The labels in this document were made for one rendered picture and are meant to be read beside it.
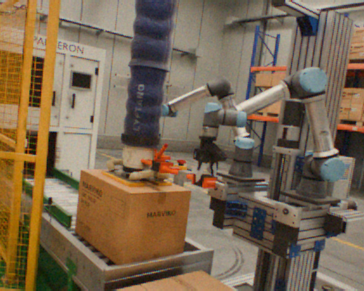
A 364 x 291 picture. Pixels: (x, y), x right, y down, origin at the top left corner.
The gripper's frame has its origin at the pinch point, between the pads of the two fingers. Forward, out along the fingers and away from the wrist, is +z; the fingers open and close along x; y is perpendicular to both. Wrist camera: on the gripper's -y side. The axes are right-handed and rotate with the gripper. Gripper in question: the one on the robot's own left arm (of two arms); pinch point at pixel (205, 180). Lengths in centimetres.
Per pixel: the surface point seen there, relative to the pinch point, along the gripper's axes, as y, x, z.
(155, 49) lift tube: 49, 4, -61
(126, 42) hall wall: 917, -436, -222
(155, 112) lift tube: 50, -1, -28
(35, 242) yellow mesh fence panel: 98, 43, 61
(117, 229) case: 40, 20, 35
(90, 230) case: 69, 21, 46
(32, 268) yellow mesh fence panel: 98, 43, 78
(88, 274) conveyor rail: 39, 34, 57
